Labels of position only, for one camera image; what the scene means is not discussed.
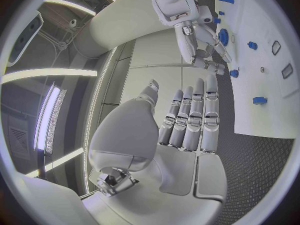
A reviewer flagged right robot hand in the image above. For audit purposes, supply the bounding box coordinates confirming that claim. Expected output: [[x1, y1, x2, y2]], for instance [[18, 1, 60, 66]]
[[173, 20, 234, 76]]

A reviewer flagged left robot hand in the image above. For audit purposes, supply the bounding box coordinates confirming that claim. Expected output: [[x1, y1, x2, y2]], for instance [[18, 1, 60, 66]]
[[81, 73, 229, 225]]

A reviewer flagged white task board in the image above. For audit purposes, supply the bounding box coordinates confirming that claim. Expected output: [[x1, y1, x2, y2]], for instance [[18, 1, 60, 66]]
[[213, 0, 297, 140]]

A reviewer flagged blue gear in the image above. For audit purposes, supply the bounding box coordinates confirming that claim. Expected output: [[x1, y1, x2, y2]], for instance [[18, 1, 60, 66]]
[[217, 28, 230, 47]]

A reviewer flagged glowing light bar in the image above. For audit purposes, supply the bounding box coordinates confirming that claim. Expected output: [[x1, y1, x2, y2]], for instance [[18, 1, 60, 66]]
[[33, 81, 69, 156]]

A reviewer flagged blue block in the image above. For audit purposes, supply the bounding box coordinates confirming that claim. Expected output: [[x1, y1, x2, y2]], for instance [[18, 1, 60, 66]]
[[251, 96, 269, 106]]

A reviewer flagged white camera unit dark face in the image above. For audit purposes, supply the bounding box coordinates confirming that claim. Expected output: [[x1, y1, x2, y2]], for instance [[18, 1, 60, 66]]
[[6, 9, 45, 68]]

